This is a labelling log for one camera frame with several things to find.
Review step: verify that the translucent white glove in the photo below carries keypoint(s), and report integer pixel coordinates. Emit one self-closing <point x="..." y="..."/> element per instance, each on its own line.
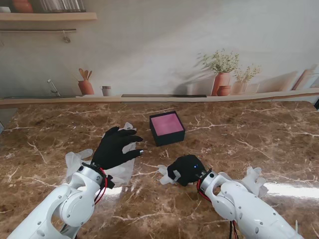
<point x="72" y="161"/>
<point x="164" y="179"/>
<point x="122" y="171"/>
<point x="256" y="181"/>

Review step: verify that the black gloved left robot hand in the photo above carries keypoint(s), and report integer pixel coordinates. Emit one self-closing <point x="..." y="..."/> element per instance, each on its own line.
<point x="112" y="149"/>

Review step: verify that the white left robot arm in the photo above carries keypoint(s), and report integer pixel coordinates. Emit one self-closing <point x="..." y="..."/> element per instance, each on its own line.
<point x="54" y="206"/>

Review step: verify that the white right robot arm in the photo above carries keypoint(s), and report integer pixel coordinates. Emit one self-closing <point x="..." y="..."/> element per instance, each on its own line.
<point x="244" y="206"/>

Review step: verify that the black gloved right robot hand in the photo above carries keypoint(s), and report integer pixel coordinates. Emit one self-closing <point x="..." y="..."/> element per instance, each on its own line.
<point x="187" y="169"/>

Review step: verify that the printed kitchen scene backdrop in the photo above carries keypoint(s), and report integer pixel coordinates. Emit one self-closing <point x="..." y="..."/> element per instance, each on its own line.
<point x="159" y="49"/>

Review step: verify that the black box with pink inside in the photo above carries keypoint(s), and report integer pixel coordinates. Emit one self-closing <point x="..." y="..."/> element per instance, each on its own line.
<point x="165" y="124"/>

